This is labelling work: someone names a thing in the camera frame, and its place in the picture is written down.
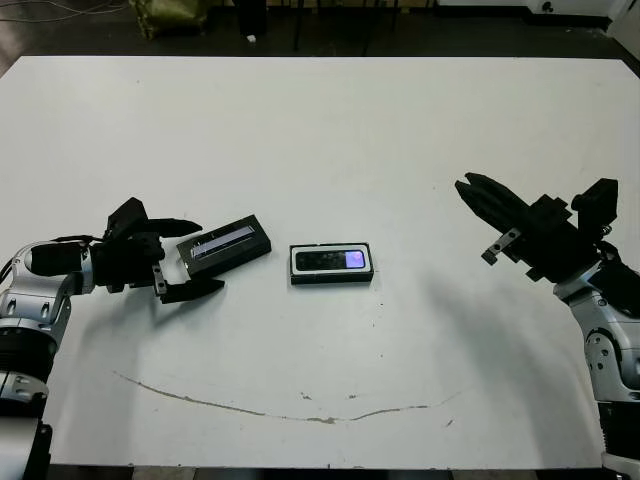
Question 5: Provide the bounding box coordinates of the black box with white insert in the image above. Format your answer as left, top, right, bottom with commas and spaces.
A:
288, 241, 376, 287

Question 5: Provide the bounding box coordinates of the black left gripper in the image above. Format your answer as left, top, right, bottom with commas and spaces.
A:
91, 217, 226, 305

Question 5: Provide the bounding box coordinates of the black box lid silver print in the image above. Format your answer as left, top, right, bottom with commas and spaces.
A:
175, 214, 274, 286

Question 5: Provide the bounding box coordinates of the yellow-green bag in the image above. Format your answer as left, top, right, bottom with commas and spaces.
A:
127, 0, 209, 41

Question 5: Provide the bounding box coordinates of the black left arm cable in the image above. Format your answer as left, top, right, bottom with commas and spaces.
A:
0, 233, 109, 274

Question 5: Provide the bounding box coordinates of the white appliance with black knob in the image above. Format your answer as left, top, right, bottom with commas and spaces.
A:
524, 0, 640, 19

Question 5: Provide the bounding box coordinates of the slim black camera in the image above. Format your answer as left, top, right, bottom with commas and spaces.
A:
294, 249, 365, 271

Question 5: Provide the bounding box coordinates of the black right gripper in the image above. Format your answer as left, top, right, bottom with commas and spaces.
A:
453, 172, 600, 285

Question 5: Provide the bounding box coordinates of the white board panel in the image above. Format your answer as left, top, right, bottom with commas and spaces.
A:
608, 0, 640, 51

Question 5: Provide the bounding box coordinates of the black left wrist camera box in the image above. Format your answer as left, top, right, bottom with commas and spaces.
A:
106, 197, 151, 242

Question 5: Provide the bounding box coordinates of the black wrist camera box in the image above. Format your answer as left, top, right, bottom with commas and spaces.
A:
106, 197, 151, 242
569, 177, 620, 235

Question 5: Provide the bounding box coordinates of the black upright stand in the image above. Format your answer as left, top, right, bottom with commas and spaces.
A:
234, 0, 269, 39

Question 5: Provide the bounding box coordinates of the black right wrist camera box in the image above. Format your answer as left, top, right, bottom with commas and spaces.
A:
569, 177, 620, 235

